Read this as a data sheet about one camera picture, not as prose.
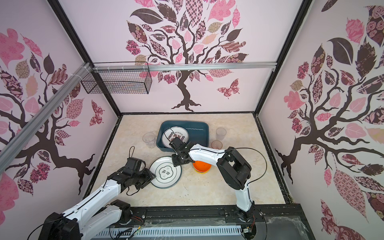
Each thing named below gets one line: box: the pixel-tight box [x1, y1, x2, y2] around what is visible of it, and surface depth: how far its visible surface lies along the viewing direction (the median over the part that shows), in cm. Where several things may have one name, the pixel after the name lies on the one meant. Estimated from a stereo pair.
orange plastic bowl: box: [192, 160, 212, 172], surface depth 83 cm
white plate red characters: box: [161, 126, 189, 148], surface depth 108 cm
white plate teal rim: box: [149, 156, 182, 189], surface depth 88 cm
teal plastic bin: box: [156, 120, 210, 152], surface depth 106 cm
